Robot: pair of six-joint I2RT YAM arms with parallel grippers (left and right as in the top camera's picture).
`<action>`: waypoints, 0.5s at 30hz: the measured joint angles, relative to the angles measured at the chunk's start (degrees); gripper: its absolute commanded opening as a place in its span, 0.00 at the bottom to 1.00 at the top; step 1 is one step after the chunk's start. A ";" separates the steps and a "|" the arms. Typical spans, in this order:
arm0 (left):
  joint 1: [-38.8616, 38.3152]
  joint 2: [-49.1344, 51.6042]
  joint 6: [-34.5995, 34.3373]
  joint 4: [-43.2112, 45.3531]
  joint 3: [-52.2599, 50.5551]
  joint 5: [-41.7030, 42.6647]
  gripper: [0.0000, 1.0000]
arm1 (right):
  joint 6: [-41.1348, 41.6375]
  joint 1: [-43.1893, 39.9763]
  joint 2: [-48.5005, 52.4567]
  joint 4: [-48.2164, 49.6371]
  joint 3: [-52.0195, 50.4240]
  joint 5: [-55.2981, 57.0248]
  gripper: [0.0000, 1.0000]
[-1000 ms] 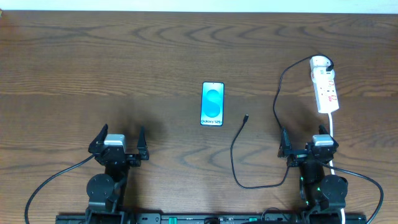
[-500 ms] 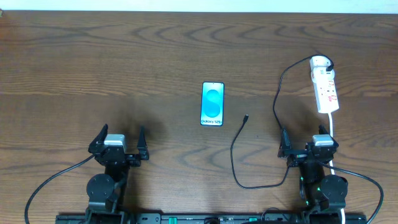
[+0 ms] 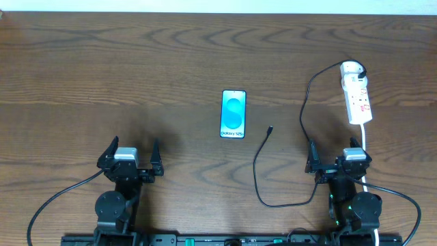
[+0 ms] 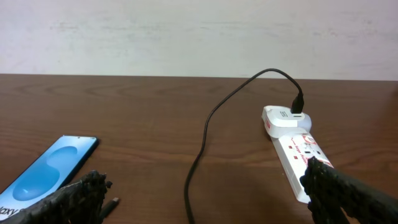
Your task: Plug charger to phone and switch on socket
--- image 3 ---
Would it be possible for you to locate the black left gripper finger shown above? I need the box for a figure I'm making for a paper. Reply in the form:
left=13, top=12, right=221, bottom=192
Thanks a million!
left=150, top=139, right=164, bottom=176
left=96, top=136, right=119, bottom=169

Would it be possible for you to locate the white power strip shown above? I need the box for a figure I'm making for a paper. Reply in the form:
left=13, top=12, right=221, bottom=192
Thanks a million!
left=341, top=73, right=372, bottom=125

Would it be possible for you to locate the blue screen Galaxy smartphone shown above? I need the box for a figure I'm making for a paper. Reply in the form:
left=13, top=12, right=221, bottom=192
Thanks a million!
left=220, top=90, right=246, bottom=139

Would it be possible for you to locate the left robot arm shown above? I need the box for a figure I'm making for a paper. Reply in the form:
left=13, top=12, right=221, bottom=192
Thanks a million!
left=93, top=137, right=164, bottom=246

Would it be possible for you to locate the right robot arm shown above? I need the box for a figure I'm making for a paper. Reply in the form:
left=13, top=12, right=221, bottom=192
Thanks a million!
left=305, top=138, right=382, bottom=245

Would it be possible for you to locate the white USB charger adapter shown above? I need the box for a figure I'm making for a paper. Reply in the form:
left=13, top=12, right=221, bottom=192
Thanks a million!
left=340, top=61, right=366, bottom=77

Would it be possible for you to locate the black right camera cable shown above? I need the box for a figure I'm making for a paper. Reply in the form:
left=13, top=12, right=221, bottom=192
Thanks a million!
left=341, top=167, right=422, bottom=246

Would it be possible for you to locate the black camera cable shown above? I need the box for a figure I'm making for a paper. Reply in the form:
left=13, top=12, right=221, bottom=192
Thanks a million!
left=341, top=167, right=422, bottom=246
left=26, top=169, right=105, bottom=246

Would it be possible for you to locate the white power strip cord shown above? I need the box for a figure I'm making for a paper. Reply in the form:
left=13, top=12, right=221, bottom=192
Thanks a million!
left=360, top=123, right=380, bottom=246

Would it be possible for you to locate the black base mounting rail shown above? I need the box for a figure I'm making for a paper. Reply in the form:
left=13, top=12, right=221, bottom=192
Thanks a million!
left=61, top=233, right=404, bottom=246

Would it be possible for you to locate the black left camera cable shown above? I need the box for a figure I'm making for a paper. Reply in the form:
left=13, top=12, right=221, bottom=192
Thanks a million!
left=26, top=169, right=105, bottom=246

